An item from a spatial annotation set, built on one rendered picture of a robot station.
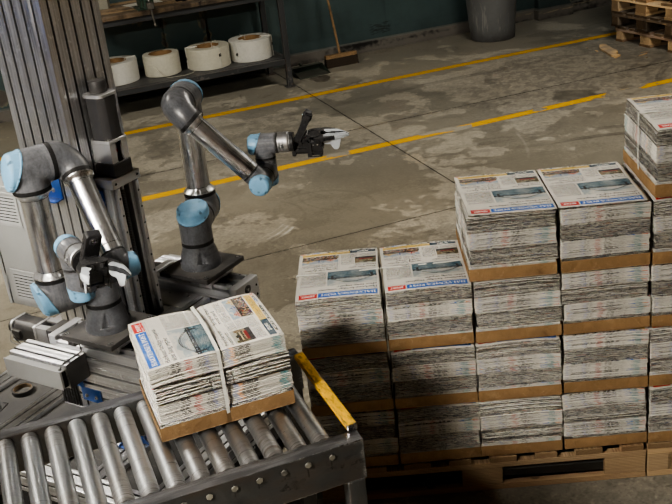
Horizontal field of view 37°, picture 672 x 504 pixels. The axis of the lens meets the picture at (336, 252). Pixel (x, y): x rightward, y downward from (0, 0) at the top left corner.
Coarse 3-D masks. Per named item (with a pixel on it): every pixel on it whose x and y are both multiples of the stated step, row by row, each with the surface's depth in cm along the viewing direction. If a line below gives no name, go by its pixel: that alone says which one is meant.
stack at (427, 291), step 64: (320, 256) 356; (384, 256) 350; (448, 256) 344; (320, 320) 328; (384, 320) 353; (448, 320) 329; (512, 320) 329; (576, 320) 329; (384, 384) 339; (448, 384) 339; (512, 384) 339; (384, 448) 350; (448, 448) 350; (576, 448) 351; (640, 448) 349
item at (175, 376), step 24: (144, 336) 270; (168, 336) 268; (192, 336) 268; (144, 360) 258; (168, 360) 257; (192, 360) 257; (144, 384) 280; (168, 384) 257; (192, 384) 260; (168, 408) 260; (192, 408) 263
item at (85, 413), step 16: (112, 400) 286; (128, 400) 285; (64, 416) 281; (80, 416) 280; (112, 416) 283; (0, 432) 277; (16, 432) 276; (64, 432) 280; (144, 432) 289; (16, 448) 276; (96, 448) 285
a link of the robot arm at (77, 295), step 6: (66, 276) 283; (72, 276) 282; (78, 276) 282; (66, 282) 284; (72, 282) 283; (78, 282) 283; (66, 288) 286; (72, 288) 284; (78, 288) 284; (84, 288) 284; (72, 294) 285; (78, 294) 285; (84, 294) 285; (90, 294) 286; (72, 300) 286; (78, 300) 285; (84, 300) 286
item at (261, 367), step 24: (216, 312) 279; (240, 312) 277; (264, 312) 275; (240, 336) 265; (264, 336) 263; (240, 360) 262; (264, 360) 265; (288, 360) 268; (240, 384) 266; (264, 384) 268; (288, 384) 271
